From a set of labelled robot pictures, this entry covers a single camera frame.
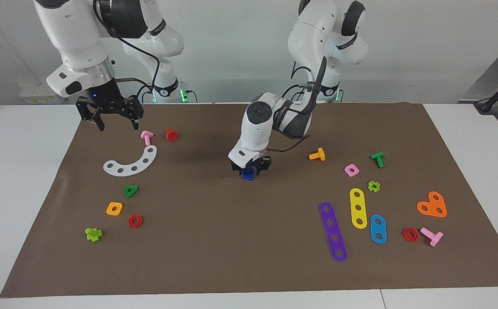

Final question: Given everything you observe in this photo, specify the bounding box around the brown table mat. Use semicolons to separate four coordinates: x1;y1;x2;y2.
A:
0;102;498;298

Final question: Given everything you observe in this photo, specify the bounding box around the white socket box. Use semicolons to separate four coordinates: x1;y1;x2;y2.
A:
19;84;63;105

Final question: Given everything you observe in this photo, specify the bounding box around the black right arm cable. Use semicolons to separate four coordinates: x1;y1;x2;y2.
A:
94;0;161;93

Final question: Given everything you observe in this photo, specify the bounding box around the blue two-hole plate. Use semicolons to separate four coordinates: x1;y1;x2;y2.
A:
370;214;387;245

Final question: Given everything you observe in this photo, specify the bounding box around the white curved hole plate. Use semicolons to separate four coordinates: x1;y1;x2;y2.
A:
103;145;158;177

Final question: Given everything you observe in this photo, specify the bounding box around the orange heart hole plate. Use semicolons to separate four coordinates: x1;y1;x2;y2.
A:
417;191;447;218

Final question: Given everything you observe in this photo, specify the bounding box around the purple four-hole plate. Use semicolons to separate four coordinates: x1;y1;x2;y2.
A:
319;202;348;262

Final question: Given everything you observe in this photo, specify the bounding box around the yellow three-hole plate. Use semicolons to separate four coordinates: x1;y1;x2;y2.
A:
350;188;368;230

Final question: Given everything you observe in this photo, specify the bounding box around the black base cable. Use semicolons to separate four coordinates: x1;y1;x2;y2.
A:
281;83;314;102

